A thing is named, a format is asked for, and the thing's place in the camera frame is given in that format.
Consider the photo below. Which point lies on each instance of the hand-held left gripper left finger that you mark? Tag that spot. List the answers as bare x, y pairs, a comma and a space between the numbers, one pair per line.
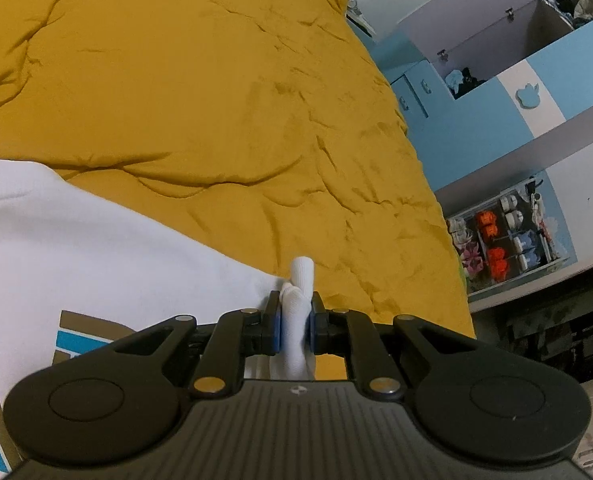
276, 331

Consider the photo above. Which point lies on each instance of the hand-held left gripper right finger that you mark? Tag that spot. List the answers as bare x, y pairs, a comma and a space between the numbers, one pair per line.
314, 332

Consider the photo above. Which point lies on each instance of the white t-shirt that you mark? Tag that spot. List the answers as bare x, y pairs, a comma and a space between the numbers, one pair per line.
101, 260

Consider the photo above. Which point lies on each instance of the clear sock organizer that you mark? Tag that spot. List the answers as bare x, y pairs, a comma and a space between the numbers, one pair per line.
506, 240

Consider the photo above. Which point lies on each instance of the blue drawer cabinet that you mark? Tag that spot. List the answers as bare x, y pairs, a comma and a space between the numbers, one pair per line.
421, 110

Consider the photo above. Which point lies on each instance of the yellow blanket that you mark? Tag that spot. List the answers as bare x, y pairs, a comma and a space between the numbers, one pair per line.
201, 85

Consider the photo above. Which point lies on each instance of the blue nightstand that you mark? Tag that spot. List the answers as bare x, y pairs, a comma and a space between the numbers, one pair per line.
371, 55

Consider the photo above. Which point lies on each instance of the white and blue wardrobe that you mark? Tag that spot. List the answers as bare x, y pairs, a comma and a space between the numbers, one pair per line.
536, 85

